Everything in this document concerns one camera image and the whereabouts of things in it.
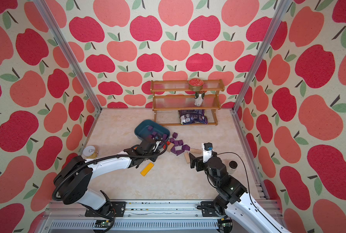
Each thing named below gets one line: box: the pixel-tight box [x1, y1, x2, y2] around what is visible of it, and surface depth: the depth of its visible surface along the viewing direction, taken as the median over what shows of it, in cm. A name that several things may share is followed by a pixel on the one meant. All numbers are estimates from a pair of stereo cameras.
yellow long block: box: [139, 162, 155, 177], surface depth 90 cm
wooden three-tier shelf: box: [150, 79, 225, 127], surface depth 116 cm
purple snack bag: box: [178, 109, 208, 125], surface depth 109 cm
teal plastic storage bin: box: [134, 119, 171, 150], surface depth 109 cm
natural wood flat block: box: [190, 148, 203, 155], surface depth 98 cm
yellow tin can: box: [82, 145, 99, 159], surface depth 92 cm
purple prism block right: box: [181, 144, 191, 151], surface depth 100 cm
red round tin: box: [188, 78, 204, 92], surface depth 94 cm
